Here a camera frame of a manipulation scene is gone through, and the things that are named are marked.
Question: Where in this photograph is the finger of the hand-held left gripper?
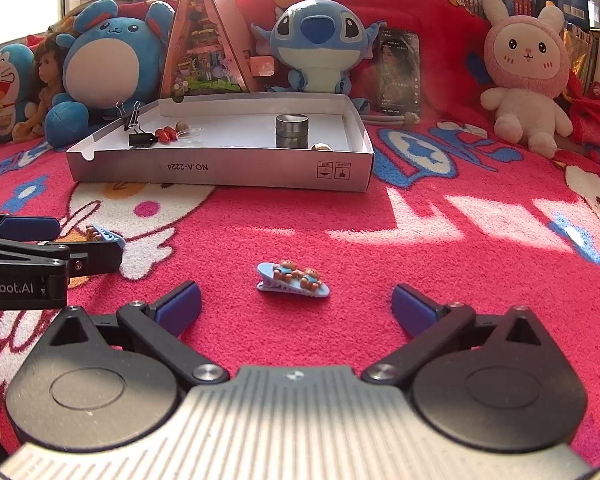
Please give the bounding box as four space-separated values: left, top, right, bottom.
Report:
0 235 123 277
0 209 62 241

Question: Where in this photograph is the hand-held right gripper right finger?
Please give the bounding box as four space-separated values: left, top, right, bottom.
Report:
361 284 561 387

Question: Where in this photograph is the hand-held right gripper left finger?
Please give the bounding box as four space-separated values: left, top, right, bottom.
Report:
32 281 231 387

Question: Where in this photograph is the blue bear hair clip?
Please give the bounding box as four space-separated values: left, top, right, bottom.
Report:
82 225 127 251
256 259 331 301

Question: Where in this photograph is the black binder clip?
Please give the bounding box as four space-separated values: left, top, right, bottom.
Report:
116 101 145 133
128 130 160 149

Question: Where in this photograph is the white cardboard box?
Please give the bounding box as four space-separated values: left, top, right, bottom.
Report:
65 92 375 194

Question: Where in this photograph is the pink cartoon printed blanket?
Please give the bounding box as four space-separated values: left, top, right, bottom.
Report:
0 105 600 466

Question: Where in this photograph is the blue robot cat plush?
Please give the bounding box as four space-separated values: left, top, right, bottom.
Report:
0 42 38 146

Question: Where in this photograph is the brown-haired doll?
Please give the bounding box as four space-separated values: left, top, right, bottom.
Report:
12 35 76 141

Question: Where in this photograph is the blue round mouse plush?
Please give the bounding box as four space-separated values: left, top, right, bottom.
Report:
44 0 176 148

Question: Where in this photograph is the pink triangular toy box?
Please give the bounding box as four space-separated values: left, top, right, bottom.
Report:
157 0 268 101

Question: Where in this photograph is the black smartphone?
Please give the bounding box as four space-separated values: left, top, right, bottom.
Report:
377 27 423 115

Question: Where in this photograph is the small pink box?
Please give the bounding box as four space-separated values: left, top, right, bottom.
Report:
250 55 276 78

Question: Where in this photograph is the blue alien plush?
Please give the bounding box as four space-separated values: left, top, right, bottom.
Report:
251 0 387 111

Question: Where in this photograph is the red crumpled cloth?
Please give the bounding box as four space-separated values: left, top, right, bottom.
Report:
567 72 600 136

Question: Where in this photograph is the pink rabbit plush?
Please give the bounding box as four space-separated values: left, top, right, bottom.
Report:
480 0 573 158

